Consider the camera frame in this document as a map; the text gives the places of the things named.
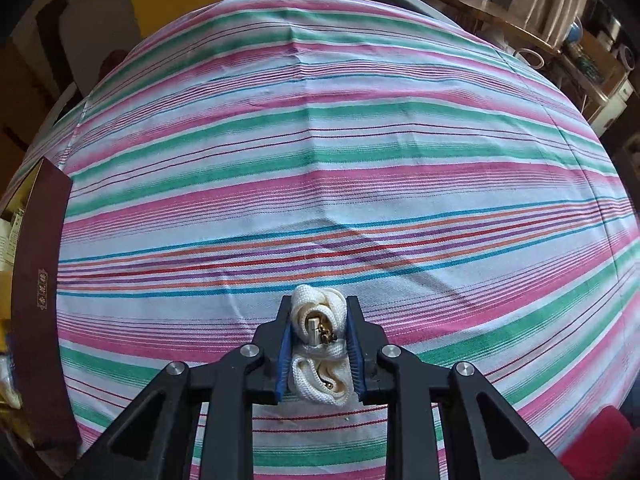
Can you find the white bed rail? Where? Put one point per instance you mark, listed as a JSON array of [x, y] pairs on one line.
[[67, 100]]

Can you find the gold tin box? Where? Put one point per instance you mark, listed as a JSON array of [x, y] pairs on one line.
[[37, 205]]

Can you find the wooden side shelf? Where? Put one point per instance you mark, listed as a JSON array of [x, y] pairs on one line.
[[598, 76]]

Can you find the cream medicine box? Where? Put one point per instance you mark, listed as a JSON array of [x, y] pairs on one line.
[[9, 234]]

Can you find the white plastic bag bundle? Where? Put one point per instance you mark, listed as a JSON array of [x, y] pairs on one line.
[[8, 391]]

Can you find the striped bed sheet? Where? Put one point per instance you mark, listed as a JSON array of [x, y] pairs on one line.
[[321, 149]]

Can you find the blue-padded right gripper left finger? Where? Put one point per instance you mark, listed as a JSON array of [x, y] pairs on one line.
[[154, 436]]

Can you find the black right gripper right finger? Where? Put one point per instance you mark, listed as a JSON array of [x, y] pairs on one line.
[[441, 422]]

